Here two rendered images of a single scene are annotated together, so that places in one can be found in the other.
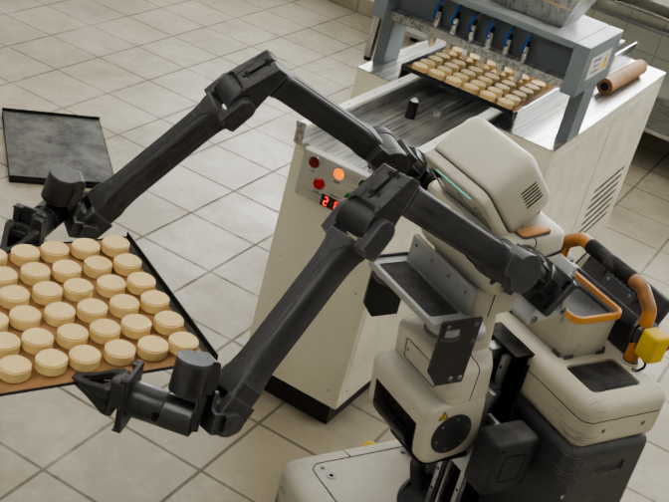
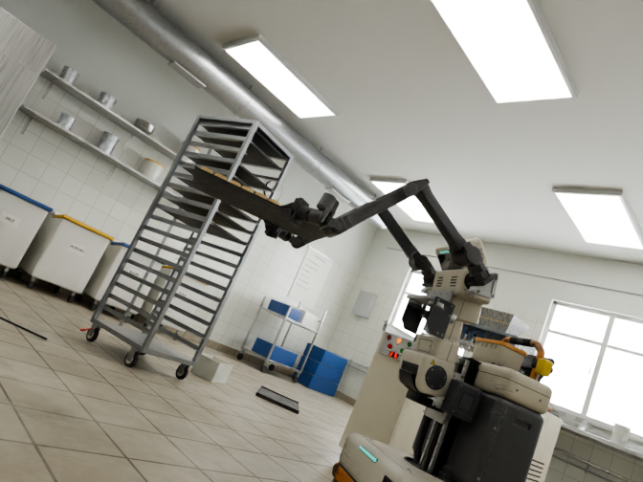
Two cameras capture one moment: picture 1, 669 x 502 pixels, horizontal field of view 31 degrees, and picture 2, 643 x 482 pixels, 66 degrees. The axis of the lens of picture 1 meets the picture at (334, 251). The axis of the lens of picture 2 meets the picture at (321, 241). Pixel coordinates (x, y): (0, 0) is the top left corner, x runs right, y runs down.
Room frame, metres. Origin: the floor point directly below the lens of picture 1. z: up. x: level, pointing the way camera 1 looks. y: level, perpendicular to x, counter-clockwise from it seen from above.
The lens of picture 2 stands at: (-0.10, -0.64, 0.57)
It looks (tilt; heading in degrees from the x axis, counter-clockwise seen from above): 12 degrees up; 25
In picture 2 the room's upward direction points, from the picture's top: 24 degrees clockwise
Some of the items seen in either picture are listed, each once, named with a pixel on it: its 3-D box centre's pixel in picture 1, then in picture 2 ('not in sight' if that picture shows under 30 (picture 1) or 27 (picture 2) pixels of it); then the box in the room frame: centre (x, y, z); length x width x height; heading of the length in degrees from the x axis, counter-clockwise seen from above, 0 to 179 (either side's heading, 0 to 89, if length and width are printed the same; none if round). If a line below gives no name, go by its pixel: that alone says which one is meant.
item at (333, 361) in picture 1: (371, 246); (410, 409); (3.29, -0.11, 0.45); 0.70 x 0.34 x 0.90; 157
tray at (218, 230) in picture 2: not in sight; (201, 225); (2.77, 1.66, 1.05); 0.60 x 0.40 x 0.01; 78
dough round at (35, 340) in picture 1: (37, 341); not in sight; (1.56, 0.42, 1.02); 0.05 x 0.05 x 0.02
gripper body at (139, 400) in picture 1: (142, 401); (304, 213); (1.49, 0.23, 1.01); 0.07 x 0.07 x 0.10; 83
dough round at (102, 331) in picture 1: (105, 331); not in sight; (1.63, 0.33, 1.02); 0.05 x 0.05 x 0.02
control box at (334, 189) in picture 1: (337, 185); (398, 347); (2.96, 0.04, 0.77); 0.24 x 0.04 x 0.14; 67
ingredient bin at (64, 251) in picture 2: not in sight; (61, 256); (3.57, 3.72, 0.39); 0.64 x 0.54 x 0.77; 68
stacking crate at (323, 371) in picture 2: not in sight; (320, 369); (7.28, 1.98, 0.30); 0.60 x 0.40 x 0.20; 157
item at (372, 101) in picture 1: (451, 65); (455, 365); (3.92, -0.22, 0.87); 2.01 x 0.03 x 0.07; 157
